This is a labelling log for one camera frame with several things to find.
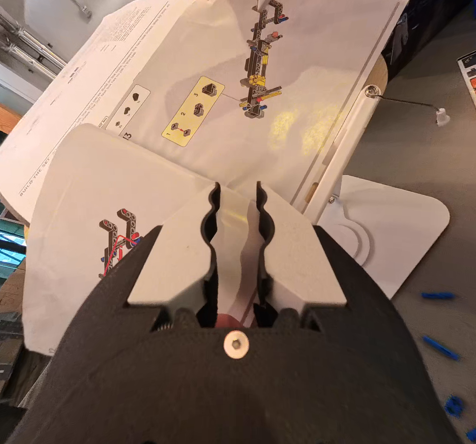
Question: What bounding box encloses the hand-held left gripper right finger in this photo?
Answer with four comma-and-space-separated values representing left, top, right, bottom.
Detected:
253, 181, 348, 328

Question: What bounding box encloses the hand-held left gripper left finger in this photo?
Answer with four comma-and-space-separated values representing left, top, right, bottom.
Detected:
127, 182, 221, 328

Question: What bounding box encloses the group of small lego pins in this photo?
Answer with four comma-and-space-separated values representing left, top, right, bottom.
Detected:
421, 292, 476, 441

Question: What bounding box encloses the lego box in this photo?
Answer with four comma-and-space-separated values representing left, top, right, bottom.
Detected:
364, 0, 476, 80

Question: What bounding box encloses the instruction book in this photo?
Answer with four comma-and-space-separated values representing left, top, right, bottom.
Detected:
0, 0, 411, 357

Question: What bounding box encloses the white book stand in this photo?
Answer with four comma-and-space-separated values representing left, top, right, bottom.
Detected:
290, 57, 451, 299

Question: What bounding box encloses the printed paper sheet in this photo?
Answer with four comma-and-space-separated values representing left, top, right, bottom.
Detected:
457, 52, 476, 108

